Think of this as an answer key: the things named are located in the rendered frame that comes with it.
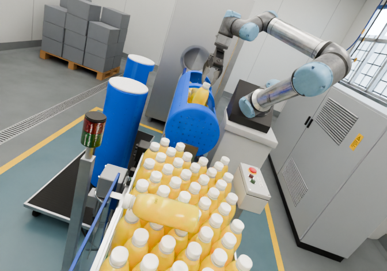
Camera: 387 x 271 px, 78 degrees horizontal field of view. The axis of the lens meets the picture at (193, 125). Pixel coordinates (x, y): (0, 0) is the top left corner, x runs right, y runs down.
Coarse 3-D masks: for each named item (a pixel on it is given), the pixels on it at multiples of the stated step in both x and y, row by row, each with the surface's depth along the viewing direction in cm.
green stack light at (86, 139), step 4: (84, 132) 72; (84, 136) 72; (88, 136) 72; (92, 136) 72; (96, 136) 73; (100, 136) 74; (84, 140) 73; (88, 140) 72; (92, 140) 73; (96, 140) 73; (100, 140) 75; (84, 144) 73; (88, 144) 73; (92, 144) 74; (96, 144) 74; (100, 144) 76
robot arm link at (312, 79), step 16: (320, 64) 80; (336, 64) 81; (288, 80) 95; (304, 80) 84; (320, 80) 79; (336, 80) 83; (256, 96) 115; (272, 96) 104; (288, 96) 98; (304, 96) 92; (256, 112) 120
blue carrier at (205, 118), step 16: (192, 80) 198; (208, 80) 193; (176, 96) 147; (208, 96) 197; (176, 112) 118; (192, 112) 118; (208, 112) 118; (176, 128) 121; (192, 128) 121; (208, 128) 121; (176, 144) 125; (192, 144) 125; (208, 144) 125
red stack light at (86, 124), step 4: (84, 116) 72; (84, 120) 71; (84, 124) 71; (88, 124) 70; (92, 124) 70; (96, 124) 70; (100, 124) 71; (104, 124) 73; (84, 128) 72; (88, 128) 71; (92, 128) 71; (96, 128) 71; (100, 128) 72; (104, 128) 74; (88, 132) 71; (92, 132) 71; (96, 132) 72; (100, 132) 73
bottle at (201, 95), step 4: (200, 88) 123; (204, 88) 122; (208, 88) 124; (196, 92) 124; (200, 92) 122; (204, 92) 122; (208, 92) 124; (196, 96) 123; (200, 96) 122; (204, 96) 123; (192, 100) 126; (196, 100) 124; (200, 100) 123; (204, 100) 124; (204, 104) 127
